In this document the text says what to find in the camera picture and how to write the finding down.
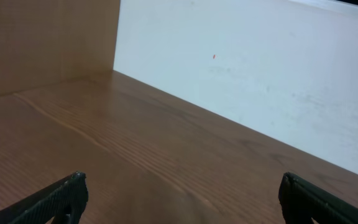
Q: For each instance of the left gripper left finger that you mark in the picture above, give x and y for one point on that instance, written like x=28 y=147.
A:
x=61 y=202

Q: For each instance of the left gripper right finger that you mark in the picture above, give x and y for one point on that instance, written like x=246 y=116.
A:
x=304 y=203

